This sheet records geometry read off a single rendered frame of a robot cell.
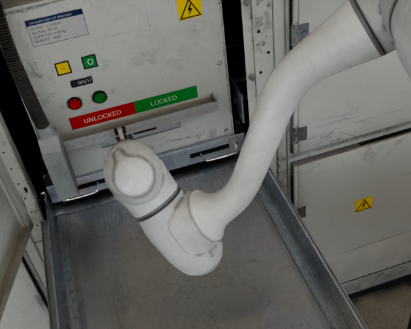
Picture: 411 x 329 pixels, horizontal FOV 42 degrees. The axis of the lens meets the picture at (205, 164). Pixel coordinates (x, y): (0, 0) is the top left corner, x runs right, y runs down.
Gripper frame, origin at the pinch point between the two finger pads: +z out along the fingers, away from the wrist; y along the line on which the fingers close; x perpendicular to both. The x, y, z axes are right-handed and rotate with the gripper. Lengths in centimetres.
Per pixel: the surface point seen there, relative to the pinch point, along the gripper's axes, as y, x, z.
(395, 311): 93, 82, 44
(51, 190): 7.3, -20.8, 11.1
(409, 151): 26, 82, 16
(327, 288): 36, 33, -29
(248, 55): -13.9, 34.0, -4.3
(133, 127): -3.9, 3.5, 1.4
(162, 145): 3.6, 9.8, 10.4
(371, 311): 91, 74, 47
